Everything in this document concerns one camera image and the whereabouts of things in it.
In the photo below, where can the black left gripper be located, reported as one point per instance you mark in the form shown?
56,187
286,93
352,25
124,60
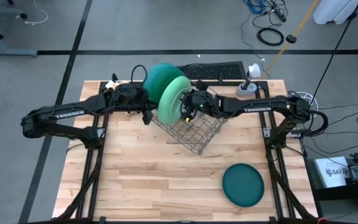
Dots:
132,98

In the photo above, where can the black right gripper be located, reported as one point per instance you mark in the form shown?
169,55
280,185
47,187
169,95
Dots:
202,102

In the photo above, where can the large light green plate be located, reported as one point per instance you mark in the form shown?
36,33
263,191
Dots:
172,102

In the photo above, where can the large teal plate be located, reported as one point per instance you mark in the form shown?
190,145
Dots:
160,84

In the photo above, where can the small dark teal plate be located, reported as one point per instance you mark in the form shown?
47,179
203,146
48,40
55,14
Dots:
243,185

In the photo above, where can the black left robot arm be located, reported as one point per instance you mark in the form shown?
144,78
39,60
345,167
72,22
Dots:
70,113

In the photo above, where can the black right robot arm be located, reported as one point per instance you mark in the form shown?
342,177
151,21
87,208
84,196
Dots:
253,107

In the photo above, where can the white paper tag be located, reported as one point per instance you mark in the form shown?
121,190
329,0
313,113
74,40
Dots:
109,84

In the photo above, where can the grey brush holder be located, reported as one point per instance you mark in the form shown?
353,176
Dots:
250,90

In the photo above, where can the black round floor puck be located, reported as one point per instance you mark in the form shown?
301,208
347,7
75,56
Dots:
291,39

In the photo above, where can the black power strip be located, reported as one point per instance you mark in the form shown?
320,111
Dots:
280,14

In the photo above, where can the grey floor bar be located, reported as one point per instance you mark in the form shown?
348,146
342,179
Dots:
8,52

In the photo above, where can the white printed booklet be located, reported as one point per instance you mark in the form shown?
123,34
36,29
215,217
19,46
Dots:
325,182

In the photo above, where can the black side stand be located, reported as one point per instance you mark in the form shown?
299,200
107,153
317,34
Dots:
337,194

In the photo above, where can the red knob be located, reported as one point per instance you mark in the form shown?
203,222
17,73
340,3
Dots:
322,221

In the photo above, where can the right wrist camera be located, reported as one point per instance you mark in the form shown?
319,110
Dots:
201,85

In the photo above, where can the black aluminium table frame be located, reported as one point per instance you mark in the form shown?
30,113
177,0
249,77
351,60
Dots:
235,83

